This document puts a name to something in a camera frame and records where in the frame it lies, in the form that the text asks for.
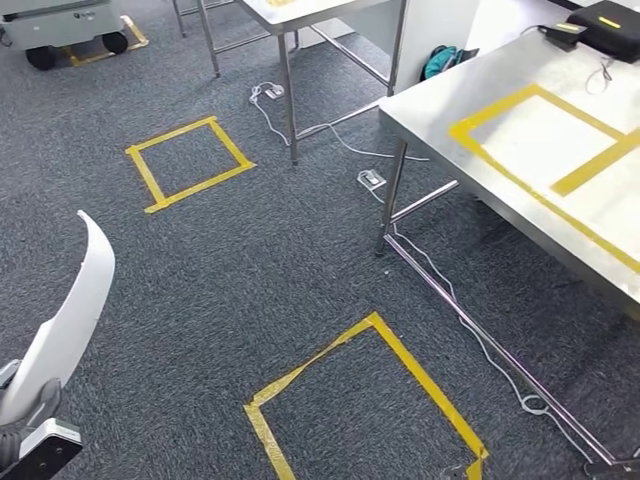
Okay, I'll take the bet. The teal backpack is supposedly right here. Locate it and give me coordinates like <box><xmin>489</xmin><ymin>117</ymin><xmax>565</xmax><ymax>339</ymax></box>
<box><xmin>420</xmin><ymin>44</ymin><xmax>479</xmax><ymax>83</ymax></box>

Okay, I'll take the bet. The white curved plastic part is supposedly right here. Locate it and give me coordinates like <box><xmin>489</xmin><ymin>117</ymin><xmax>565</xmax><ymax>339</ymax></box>
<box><xmin>0</xmin><ymin>210</ymin><xmax>116</xmax><ymax>427</ymax></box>

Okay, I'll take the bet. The white wheeled cart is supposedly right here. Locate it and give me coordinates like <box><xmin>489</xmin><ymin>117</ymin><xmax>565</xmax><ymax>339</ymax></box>
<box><xmin>0</xmin><ymin>0</ymin><xmax>128</xmax><ymax>71</ymax></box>

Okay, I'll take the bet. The steel frame table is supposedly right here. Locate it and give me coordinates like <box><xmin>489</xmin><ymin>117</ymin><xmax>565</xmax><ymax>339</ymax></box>
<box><xmin>172</xmin><ymin>0</ymin><xmax>408</xmax><ymax>167</ymax></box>

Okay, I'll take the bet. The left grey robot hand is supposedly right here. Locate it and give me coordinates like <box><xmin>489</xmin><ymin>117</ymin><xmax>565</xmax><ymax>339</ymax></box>
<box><xmin>0</xmin><ymin>360</ymin><xmax>63</xmax><ymax>468</ymax></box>

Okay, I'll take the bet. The yellow floor tape square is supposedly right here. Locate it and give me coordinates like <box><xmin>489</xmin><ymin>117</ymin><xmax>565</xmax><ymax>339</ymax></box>
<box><xmin>62</xmin><ymin>14</ymin><xmax>150</xmax><ymax>68</ymax></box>
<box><xmin>244</xmin><ymin>311</ymin><xmax>490</xmax><ymax>480</ymax></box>

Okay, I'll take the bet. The black power adapter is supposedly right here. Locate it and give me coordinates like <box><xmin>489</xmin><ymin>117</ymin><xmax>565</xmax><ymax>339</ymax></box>
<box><xmin>543</xmin><ymin>21</ymin><xmax>589</xmax><ymax>48</ymax></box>

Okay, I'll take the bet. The white partition panel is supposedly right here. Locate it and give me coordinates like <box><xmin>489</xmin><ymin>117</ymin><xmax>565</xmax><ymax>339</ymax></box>
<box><xmin>392</xmin><ymin>0</ymin><xmax>481</xmax><ymax>94</ymax></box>

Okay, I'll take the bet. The thin black cable loop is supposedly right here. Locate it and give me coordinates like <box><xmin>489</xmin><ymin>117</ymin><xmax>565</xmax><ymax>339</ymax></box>
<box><xmin>585</xmin><ymin>56</ymin><xmax>616</xmax><ymax>95</ymax></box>

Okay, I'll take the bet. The black zip case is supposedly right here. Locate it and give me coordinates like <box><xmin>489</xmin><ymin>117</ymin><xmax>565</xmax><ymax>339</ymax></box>
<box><xmin>581</xmin><ymin>0</ymin><xmax>640</xmax><ymax>64</ymax></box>

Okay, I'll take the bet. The steel workbench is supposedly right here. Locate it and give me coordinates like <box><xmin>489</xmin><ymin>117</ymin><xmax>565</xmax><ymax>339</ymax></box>
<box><xmin>374</xmin><ymin>27</ymin><xmax>640</xmax><ymax>478</ymax></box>

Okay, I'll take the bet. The white floor cable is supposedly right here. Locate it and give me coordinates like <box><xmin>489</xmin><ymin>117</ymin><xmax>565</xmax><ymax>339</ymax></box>
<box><xmin>359</xmin><ymin>178</ymin><xmax>596</xmax><ymax>465</ymax></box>
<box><xmin>248</xmin><ymin>80</ymin><xmax>431</xmax><ymax>164</ymax></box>

